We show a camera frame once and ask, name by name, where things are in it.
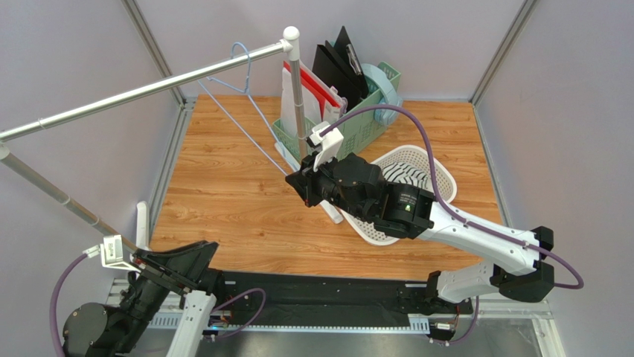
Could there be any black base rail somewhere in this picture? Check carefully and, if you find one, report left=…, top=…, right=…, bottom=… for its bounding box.
left=204, top=271, right=476, bottom=336

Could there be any green plastic file basket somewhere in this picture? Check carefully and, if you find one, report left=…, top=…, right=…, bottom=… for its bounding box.
left=272, top=62, right=401, bottom=169

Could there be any red folder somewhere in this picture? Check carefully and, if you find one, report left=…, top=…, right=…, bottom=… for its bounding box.
left=300, top=62, right=345, bottom=113

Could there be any black white striped tank top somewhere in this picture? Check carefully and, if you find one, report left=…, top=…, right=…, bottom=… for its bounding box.
left=382, top=161, right=433, bottom=192

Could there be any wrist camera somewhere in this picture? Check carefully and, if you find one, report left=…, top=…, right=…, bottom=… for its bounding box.
left=82, top=235, right=141, bottom=272
left=307, top=121, right=344, bottom=172

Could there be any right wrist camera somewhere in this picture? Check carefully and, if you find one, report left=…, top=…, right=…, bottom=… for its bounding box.
left=307, top=121, right=344, bottom=172

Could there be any silver clothes rack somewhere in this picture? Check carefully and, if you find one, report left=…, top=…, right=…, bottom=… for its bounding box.
left=0, top=25, right=345, bottom=254

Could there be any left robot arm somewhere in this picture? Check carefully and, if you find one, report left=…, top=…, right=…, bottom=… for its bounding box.
left=57, top=241, right=225, bottom=356

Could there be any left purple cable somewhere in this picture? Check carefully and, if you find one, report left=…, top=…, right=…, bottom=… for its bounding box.
left=48, top=252, right=90, bottom=357

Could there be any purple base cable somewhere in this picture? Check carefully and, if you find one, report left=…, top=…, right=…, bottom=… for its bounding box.
left=200, top=287, right=268, bottom=339

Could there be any white perforated plastic basket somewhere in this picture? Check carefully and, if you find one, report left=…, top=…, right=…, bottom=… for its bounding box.
left=340, top=145, right=458, bottom=246

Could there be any blue wire hanger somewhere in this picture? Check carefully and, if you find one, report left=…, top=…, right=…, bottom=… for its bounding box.
left=198, top=41, right=301, bottom=177

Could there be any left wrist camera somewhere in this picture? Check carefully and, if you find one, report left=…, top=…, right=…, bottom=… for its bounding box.
left=82, top=235, right=141, bottom=272

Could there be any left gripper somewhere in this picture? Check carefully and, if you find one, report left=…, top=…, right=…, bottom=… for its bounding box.
left=113, top=239, right=218, bottom=350

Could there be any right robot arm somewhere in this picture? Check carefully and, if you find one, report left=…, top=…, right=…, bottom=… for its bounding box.
left=285, top=154, right=554, bottom=315

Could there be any black clipboard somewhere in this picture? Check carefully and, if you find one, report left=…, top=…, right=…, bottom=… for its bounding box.
left=324, top=26, right=369, bottom=100

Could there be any white document folder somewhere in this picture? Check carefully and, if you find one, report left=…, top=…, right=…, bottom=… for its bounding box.
left=280, top=62, right=341, bottom=137

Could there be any black folder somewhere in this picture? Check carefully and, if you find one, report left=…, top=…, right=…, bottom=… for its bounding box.
left=312, top=45, right=361, bottom=111

